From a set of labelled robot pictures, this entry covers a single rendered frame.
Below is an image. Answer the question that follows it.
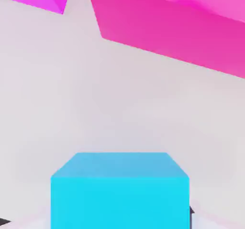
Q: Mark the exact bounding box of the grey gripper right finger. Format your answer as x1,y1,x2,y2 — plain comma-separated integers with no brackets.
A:
189,200,230,229

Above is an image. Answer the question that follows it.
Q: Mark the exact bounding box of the small cyan cube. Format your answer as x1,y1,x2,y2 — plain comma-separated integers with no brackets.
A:
50,152,190,229

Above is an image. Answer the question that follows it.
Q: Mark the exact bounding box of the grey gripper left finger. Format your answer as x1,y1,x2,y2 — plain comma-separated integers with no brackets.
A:
0,212,51,229

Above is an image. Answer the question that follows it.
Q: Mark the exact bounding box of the large pink box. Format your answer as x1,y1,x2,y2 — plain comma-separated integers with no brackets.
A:
86,0,245,79

